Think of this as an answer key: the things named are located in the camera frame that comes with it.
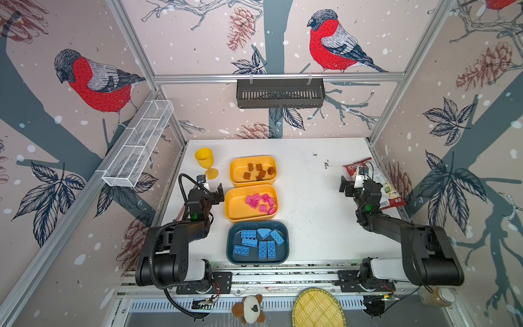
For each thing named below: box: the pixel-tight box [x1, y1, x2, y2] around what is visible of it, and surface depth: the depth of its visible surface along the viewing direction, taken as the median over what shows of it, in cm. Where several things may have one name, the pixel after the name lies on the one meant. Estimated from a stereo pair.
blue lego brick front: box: [232, 244, 251, 257], surface depth 81 cm
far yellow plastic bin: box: [229, 155, 278, 187], surface depth 108 cm
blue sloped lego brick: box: [256, 228, 272, 238], surface depth 85 cm
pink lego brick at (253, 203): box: [248, 197, 259, 210], surface depth 95 cm
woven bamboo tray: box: [292, 287, 346, 327], surface depth 69 cm
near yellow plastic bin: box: [224, 183, 280, 223], surface depth 97 cm
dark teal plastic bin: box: [226, 220, 291, 266], surface depth 83 cm
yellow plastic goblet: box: [194, 147, 219, 180], surface depth 100 cm
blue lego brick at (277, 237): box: [269, 228, 286, 246], surface depth 85 cm
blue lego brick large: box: [258, 240, 267, 259], surface depth 81 cm
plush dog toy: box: [232, 294, 265, 325], surface depth 68 cm
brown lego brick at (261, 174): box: [256, 169, 267, 182], surface depth 107 cm
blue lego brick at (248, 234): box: [240, 229, 257, 238], surface depth 85 cm
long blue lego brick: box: [241, 238, 259, 248], surface depth 83 cm
